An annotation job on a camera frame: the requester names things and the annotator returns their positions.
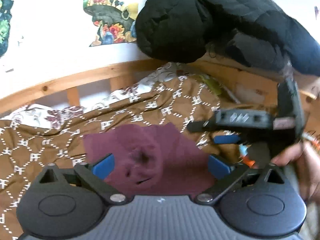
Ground wooden bed frame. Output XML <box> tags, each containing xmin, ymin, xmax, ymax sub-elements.
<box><xmin>0</xmin><ymin>58</ymin><xmax>320</xmax><ymax>116</ymax></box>

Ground brown PF patterned blanket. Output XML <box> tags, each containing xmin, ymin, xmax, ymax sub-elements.
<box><xmin>1</xmin><ymin>75</ymin><xmax>240</xmax><ymax>239</ymax></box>

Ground colourful landscape poster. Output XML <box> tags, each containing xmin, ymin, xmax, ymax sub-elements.
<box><xmin>83</xmin><ymin>0</ymin><xmax>138</xmax><ymax>47</ymax></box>

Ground black puffer jacket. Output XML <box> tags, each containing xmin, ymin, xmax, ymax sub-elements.
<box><xmin>135</xmin><ymin>0</ymin><xmax>319</xmax><ymax>76</ymax></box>

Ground maroon long-sleeve top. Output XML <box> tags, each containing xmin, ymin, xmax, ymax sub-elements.
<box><xmin>83</xmin><ymin>123</ymin><xmax>215</xmax><ymax>197</ymax></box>

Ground anime girl poster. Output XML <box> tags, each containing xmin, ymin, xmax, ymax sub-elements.
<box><xmin>0</xmin><ymin>0</ymin><xmax>14</xmax><ymax>56</ymax></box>

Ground green packet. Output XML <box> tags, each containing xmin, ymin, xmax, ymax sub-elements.
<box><xmin>199</xmin><ymin>74</ymin><xmax>222</xmax><ymax>96</ymax></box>

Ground person's right hand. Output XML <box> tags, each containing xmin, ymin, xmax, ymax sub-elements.
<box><xmin>271</xmin><ymin>141</ymin><xmax>320</xmax><ymax>204</ymax></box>

